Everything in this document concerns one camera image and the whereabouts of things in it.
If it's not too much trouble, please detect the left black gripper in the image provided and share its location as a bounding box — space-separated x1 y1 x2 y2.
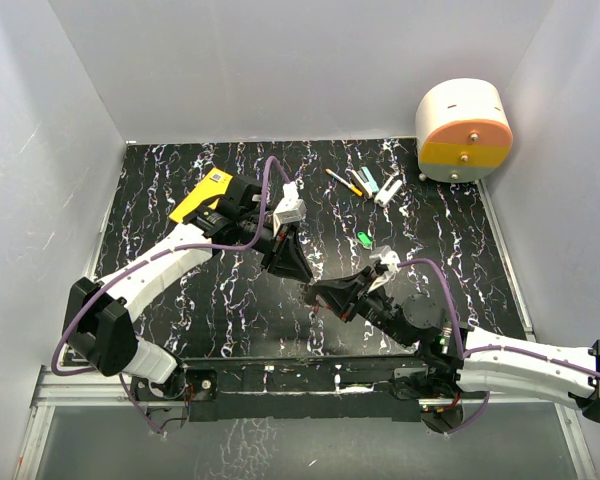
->
238 213 312 283

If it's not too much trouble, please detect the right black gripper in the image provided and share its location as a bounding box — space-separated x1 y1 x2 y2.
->
314 266 414 348

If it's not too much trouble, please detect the green key tag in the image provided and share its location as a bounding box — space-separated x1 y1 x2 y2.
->
356 231 373 249

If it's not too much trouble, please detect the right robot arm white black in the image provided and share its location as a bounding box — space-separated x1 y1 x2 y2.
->
303 265 600 424

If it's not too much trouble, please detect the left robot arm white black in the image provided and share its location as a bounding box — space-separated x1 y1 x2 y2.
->
65 169 312 399

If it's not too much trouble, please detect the yellow white pen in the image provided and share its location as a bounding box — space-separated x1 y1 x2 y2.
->
326 169 364 197

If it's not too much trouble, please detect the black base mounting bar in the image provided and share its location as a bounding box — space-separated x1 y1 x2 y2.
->
131 355 483 428

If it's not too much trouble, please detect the yellow notebook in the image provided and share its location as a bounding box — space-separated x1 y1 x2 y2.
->
169 167 233 223

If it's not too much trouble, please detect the white clip tool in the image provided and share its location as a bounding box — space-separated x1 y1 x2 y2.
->
374 175 403 208

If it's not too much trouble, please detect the light blue marker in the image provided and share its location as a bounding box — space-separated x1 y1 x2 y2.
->
349 169 375 199

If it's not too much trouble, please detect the round pastel drawer cabinet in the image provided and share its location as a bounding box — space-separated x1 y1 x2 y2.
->
415 78 513 183

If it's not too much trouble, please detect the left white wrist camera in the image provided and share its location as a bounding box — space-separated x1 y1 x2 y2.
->
272 182 306 234

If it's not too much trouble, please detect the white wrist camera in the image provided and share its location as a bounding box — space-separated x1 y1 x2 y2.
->
272 182 306 234
369 246 400 292

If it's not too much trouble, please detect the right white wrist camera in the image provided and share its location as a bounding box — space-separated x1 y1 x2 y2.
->
369 246 400 292

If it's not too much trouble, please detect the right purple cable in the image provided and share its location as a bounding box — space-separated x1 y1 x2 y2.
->
394 257 600 436

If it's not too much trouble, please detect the purple cable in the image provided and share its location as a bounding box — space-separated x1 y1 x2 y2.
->
394 257 600 436
51 157 294 441

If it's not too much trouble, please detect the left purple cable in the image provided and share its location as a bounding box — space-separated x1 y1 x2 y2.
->
51 157 294 441

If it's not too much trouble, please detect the aluminium frame rail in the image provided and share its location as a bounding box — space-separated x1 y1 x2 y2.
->
14 368 187 479

